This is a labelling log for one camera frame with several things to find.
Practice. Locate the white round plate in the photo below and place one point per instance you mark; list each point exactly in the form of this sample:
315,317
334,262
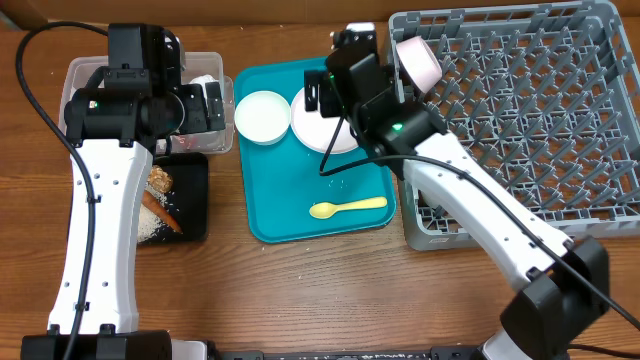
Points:
316,132

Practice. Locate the white napkin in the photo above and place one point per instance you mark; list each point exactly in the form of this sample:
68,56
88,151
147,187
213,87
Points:
203,80

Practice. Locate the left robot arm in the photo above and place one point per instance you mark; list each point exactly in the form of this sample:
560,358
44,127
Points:
111,128

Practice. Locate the white bowl with rice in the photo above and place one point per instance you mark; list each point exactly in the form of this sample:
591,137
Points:
263,117

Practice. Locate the orange carrot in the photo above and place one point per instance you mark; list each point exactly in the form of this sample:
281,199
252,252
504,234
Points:
153,205

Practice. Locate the pile of rice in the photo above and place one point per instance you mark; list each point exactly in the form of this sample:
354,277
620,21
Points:
149,224

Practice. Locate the pink bowl with food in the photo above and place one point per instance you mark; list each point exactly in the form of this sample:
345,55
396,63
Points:
420,63

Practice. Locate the yellow plastic spoon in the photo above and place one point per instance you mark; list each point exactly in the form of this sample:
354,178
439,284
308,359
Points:
326,210

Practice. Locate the clear plastic bin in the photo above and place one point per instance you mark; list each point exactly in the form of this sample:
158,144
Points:
197,64

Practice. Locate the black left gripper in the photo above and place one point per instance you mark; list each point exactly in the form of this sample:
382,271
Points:
198,120

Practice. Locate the grey dishwasher rack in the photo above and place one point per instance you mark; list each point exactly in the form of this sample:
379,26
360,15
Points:
545,97

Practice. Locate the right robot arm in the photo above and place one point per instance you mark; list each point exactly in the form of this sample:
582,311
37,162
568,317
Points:
561,286

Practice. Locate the red snack wrapper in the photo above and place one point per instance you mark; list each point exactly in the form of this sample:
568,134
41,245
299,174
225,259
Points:
183,144

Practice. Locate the black waste tray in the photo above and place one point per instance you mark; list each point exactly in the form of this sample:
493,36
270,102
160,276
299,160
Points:
187,201

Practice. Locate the brown food clump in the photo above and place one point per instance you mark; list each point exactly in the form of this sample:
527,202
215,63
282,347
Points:
159,180

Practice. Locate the teal plastic tray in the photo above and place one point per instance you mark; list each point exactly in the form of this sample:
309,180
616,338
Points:
282,182

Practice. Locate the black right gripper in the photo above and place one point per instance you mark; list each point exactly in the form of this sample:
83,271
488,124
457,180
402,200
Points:
387,70

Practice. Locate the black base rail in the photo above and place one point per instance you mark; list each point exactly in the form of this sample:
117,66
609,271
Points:
435,353

